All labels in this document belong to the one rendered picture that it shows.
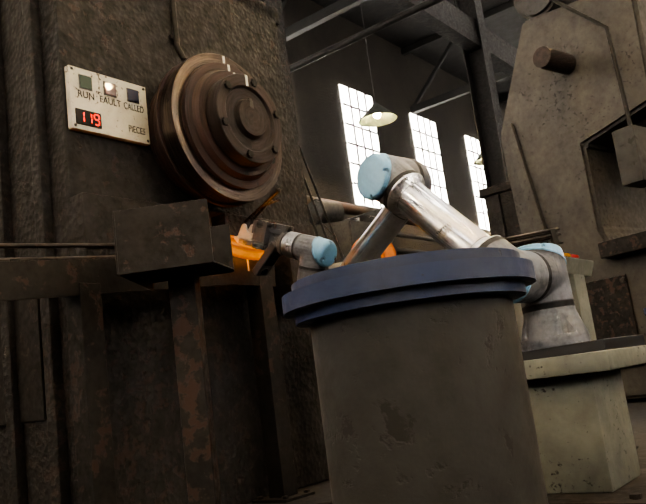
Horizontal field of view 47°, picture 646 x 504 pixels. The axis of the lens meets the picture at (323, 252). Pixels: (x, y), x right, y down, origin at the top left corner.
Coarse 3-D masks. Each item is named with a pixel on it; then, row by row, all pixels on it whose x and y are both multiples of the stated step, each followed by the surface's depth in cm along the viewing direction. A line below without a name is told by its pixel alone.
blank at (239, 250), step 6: (234, 240) 223; (234, 246) 212; (240, 246) 213; (246, 246) 215; (234, 252) 213; (240, 252) 213; (246, 252) 213; (252, 252) 214; (258, 252) 216; (246, 258) 214; (252, 258) 215; (258, 258) 217
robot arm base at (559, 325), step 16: (544, 304) 163; (560, 304) 163; (528, 320) 165; (544, 320) 162; (560, 320) 162; (576, 320) 162; (528, 336) 164; (544, 336) 161; (560, 336) 160; (576, 336) 160
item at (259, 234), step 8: (256, 224) 213; (264, 224) 211; (272, 224) 213; (280, 224) 212; (256, 232) 213; (264, 232) 211; (272, 232) 211; (280, 232) 209; (256, 240) 213; (264, 240) 211; (272, 240) 212; (280, 240) 207; (256, 248) 212; (264, 248) 211; (280, 248) 208
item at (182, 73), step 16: (192, 64) 219; (176, 80) 213; (176, 96) 211; (160, 112) 213; (176, 112) 210; (176, 128) 208; (176, 144) 211; (176, 160) 213; (192, 160) 211; (192, 176) 215; (208, 176) 215; (272, 176) 238; (208, 192) 219; (224, 192) 218; (240, 192) 224; (256, 192) 230
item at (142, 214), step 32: (128, 224) 156; (160, 224) 156; (192, 224) 155; (128, 256) 155; (160, 256) 154; (192, 256) 154; (224, 256) 180; (192, 288) 165; (192, 320) 164; (192, 352) 163; (192, 384) 162; (192, 416) 160; (192, 448) 159; (192, 480) 158
